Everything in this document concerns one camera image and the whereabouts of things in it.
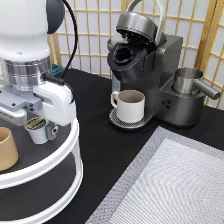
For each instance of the steel milk frother jug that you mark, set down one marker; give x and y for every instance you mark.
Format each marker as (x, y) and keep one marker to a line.
(188, 81)

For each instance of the white ceramic mug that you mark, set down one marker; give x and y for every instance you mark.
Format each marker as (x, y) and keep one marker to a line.
(129, 105)

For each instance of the wooden shoji screen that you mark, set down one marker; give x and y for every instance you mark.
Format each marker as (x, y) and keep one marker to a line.
(90, 23)

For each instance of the grey coffee machine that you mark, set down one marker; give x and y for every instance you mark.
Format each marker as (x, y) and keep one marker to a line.
(143, 58)

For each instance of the grey woven placemat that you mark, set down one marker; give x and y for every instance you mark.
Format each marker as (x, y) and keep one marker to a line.
(172, 180)

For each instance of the white two-tier round shelf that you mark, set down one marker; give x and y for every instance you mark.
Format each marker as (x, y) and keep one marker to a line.
(16, 178)

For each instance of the tan wooden cup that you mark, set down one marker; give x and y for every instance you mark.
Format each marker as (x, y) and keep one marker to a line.
(8, 150)

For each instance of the white coffee pod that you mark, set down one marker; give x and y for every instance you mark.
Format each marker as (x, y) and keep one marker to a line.
(36, 129)

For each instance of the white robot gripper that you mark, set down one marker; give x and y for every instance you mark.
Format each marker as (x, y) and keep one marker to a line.
(48, 100)

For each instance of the black tablecloth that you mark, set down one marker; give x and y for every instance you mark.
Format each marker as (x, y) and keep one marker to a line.
(106, 150)

